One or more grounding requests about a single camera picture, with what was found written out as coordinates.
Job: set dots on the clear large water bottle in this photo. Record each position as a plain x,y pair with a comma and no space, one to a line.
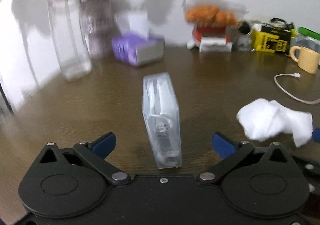
68,39

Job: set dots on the grey knitted flower vase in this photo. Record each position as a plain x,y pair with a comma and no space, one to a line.
98,27

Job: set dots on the beige ceramic mug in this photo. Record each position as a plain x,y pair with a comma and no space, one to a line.
306,59

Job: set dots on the purple tissue pack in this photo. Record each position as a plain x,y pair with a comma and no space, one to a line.
135,45

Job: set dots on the clear clamshell with orange snacks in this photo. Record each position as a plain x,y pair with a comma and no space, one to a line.
213,13

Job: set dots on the white tissue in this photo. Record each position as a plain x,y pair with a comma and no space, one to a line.
263,119

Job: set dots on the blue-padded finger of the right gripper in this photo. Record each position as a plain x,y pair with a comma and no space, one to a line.
316,135

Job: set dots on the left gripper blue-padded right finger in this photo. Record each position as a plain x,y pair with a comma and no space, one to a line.
233,155

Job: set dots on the yellow black box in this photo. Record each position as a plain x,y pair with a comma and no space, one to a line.
266,38

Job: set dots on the red and white boxes stack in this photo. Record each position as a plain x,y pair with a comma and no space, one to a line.
210,39

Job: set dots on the green lidded clear container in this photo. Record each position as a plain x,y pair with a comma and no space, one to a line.
306,38

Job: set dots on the clear plastic floss pick box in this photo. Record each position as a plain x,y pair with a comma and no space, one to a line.
162,120

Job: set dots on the white astronaut figurine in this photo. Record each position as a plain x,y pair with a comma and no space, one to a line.
243,41

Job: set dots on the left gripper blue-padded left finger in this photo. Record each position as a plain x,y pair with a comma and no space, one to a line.
93,156

